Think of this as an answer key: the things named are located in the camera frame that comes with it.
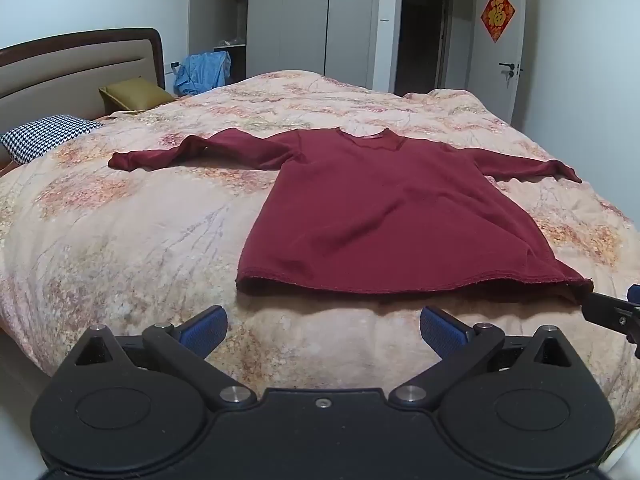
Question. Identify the floral duvet bed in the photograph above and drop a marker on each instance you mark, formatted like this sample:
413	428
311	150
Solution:
150	240

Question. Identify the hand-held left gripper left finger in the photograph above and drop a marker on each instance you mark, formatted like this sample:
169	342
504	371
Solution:
206	332

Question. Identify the houndstooth pillow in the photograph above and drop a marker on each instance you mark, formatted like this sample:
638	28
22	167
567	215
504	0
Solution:
47	132

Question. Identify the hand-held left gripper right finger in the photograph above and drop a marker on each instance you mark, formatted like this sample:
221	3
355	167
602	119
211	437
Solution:
442	332

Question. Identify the white door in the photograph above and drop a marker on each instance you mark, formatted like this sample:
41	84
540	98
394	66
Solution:
505	45

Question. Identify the blue garment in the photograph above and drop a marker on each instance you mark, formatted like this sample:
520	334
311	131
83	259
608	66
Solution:
202	74

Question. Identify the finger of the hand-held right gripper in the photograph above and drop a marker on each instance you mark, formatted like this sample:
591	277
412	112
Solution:
607	312

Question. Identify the beige bed headboard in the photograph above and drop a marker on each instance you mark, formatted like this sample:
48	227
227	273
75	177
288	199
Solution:
60	70

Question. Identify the red diamond door decoration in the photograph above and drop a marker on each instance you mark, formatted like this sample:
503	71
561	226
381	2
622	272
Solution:
497	14

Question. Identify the maroon long-sleeve sweater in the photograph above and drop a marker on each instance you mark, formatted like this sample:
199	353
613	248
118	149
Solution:
380	210

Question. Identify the grey wardrobe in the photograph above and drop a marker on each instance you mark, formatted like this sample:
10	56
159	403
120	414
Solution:
295	15

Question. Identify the olive green pillow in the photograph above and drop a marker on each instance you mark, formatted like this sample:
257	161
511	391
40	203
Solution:
135	94

